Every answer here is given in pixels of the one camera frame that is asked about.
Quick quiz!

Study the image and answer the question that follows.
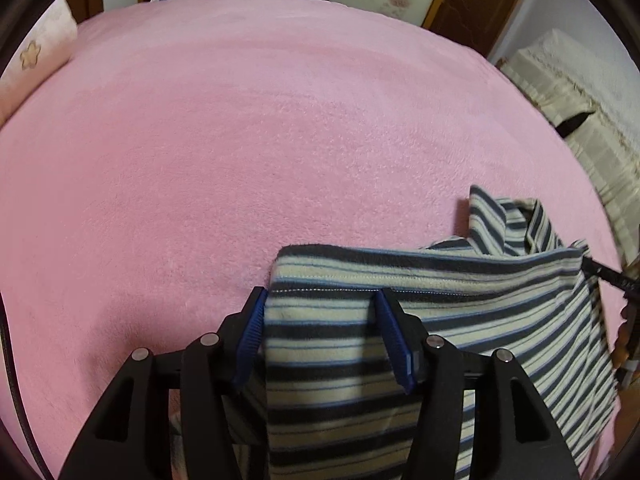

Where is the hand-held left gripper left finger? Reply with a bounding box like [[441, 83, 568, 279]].
[[59, 286, 269, 480]]

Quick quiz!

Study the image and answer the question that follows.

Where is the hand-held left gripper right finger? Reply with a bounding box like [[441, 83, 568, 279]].
[[375, 287, 581, 480]]

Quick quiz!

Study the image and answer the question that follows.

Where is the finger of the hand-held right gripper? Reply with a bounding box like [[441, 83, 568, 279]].
[[580, 255, 640, 306]]

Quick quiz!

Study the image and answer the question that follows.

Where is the grey white striped garment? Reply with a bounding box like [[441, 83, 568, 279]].
[[170, 185, 618, 480]]

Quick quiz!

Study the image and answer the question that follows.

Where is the cream lace covered furniture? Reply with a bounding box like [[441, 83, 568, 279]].
[[495, 27, 640, 261]]

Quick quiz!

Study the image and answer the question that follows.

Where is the pink fleece blanket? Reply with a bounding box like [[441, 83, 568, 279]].
[[0, 0, 631, 480]]

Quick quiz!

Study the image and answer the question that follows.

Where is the brown wooden door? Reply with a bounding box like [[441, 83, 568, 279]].
[[425, 0, 536, 56]]

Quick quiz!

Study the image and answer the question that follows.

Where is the cartoon print pillow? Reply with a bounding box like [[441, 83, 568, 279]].
[[0, 0, 80, 128]]

